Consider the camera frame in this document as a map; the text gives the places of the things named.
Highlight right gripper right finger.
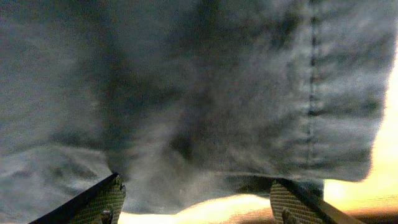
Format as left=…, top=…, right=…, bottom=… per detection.
left=270, top=179, right=364, bottom=224

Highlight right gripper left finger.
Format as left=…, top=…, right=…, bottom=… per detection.
left=29, top=173, right=126, bottom=224

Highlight navy blue shorts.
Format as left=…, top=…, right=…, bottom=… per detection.
left=1, top=0, right=397, bottom=223

